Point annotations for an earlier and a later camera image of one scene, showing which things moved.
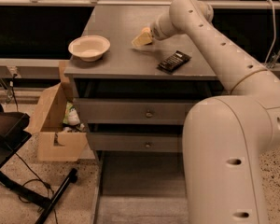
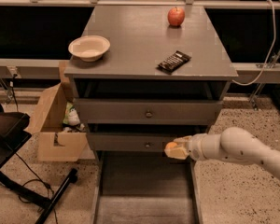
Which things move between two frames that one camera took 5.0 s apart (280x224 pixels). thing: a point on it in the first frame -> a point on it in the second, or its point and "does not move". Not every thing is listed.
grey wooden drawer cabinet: (134, 99) does not move
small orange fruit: (146, 29) -> (170, 145)
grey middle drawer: (136, 142) does not move
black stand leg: (72, 177) does not move
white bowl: (89, 48) does not move
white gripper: (157, 31) -> (197, 147)
